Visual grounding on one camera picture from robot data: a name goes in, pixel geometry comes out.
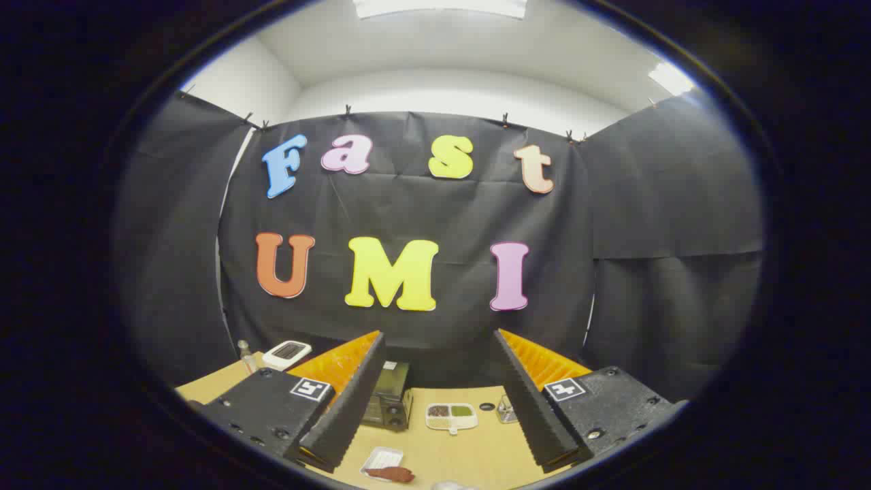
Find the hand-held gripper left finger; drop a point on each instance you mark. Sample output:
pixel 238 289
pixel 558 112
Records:
pixel 350 401

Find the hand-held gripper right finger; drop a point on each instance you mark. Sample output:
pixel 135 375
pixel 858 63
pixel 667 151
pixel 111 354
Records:
pixel 527 401

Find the black toaster oven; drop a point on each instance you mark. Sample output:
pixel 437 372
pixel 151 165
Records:
pixel 391 408

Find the reddish brown meat slice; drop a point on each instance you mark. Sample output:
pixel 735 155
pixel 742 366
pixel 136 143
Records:
pixel 392 474

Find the white pop-up toaster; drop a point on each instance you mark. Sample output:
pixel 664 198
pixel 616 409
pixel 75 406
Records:
pixel 286 354

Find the metal mesh utensil holder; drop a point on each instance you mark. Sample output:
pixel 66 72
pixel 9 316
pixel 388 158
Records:
pixel 505 410

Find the small white rectangular tray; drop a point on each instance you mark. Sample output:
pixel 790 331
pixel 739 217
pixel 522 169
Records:
pixel 380 457

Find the white divided grain dish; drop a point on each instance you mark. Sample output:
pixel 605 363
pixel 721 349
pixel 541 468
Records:
pixel 451 416

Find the clear glass bottle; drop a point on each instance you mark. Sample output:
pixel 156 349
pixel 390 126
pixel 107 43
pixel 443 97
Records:
pixel 248 357

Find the small ceiling light panel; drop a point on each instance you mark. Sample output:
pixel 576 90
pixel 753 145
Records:
pixel 670 78

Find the long ceiling light panel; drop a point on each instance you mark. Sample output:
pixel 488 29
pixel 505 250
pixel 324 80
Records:
pixel 439 7

